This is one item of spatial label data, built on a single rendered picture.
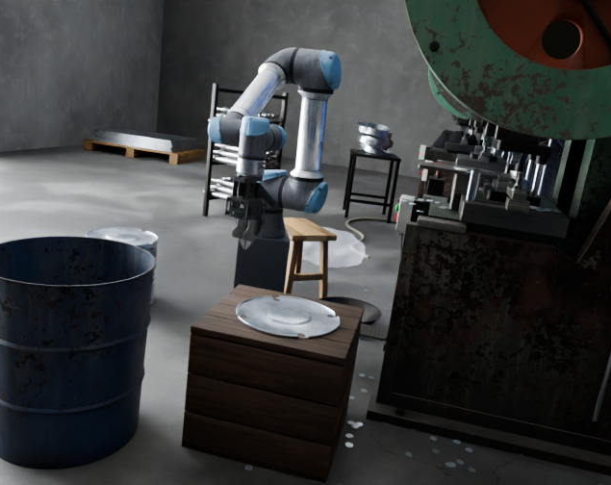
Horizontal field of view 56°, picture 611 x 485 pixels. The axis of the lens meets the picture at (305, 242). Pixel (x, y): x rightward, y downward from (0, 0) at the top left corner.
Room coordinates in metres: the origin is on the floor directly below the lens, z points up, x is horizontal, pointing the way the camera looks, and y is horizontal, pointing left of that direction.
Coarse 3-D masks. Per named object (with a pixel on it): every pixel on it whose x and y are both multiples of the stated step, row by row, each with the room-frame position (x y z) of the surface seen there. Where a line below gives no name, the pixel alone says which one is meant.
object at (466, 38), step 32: (416, 0) 1.49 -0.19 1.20; (448, 0) 1.47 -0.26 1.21; (416, 32) 1.48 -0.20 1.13; (448, 32) 1.47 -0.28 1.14; (480, 32) 1.46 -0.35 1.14; (448, 64) 1.47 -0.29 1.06; (480, 64) 1.45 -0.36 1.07; (512, 64) 1.44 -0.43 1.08; (480, 96) 1.45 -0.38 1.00; (512, 96) 1.44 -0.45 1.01; (544, 96) 1.42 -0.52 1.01; (576, 96) 1.41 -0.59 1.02; (608, 96) 1.39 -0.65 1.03; (512, 128) 1.43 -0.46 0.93; (544, 128) 1.42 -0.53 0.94; (576, 128) 1.40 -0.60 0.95; (608, 128) 1.39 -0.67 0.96
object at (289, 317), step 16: (240, 304) 1.54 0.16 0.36; (256, 304) 1.56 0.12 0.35; (272, 304) 1.58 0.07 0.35; (288, 304) 1.60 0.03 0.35; (304, 304) 1.61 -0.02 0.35; (320, 304) 1.62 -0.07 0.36; (256, 320) 1.44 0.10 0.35; (272, 320) 1.45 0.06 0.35; (288, 320) 1.46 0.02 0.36; (304, 320) 1.47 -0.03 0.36; (320, 320) 1.50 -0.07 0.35; (336, 320) 1.52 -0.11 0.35; (288, 336) 1.36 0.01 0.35; (320, 336) 1.39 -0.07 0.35
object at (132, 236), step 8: (88, 232) 2.33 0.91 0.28; (96, 232) 2.36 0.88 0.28; (104, 232) 2.37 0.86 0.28; (112, 232) 2.39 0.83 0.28; (120, 232) 2.39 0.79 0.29; (128, 232) 2.42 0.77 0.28; (136, 232) 2.44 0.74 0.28; (144, 232) 2.46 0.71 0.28; (120, 240) 2.28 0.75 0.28; (128, 240) 2.29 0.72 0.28; (136, 240) 2.32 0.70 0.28; (144, 240) 2.34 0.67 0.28; (152, 240) 2.35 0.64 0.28
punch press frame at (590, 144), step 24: (552, 24) 1.69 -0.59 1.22; (552, 48) 1.68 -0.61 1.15; (576, 48) 1.67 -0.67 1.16; (576, 144) 1.94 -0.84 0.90; (600, 144) 1.65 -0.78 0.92; (576, 168) 1.93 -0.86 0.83; (600, 168) 1.65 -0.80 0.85; (576, 192) 1.71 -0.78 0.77; (600, 192) 1.64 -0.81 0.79; (432, 216) 1.73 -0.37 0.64; (456, 216) 1.78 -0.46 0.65; (576, 216) 1.65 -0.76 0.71; (528, 240) 1.67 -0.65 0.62; (552, 240) 1.66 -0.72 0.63; (576, 240) 1.65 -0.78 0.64
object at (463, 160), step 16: (448, 96) 3.22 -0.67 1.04; (464, 112) 3.19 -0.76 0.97; (480, 128) 3.53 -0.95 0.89; (560, 144) 3.27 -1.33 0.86; (464, 160) 3.42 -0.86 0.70; (480, 160) 3.37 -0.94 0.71; (496, 160) 3.51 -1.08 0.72; (560, 160) 3.26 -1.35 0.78; (448, 176) 3.40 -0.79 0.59; (544, 176) 3.26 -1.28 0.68; (448, 192) 3.40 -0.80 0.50; (544, 192) 3.27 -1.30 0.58
